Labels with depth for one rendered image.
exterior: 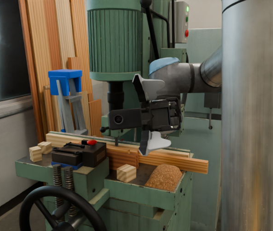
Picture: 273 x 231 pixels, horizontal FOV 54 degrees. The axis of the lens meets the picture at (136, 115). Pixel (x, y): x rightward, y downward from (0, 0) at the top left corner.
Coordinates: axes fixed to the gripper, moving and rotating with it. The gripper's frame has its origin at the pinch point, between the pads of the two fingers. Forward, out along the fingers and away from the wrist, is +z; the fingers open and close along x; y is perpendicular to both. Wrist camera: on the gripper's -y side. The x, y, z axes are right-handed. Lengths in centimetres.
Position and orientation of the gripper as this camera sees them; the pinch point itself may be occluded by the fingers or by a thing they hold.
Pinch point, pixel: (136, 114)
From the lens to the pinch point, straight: 49.9
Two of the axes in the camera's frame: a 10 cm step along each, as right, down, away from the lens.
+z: -2.2, -0.4, -9.8
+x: 0.9, 9.9, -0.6
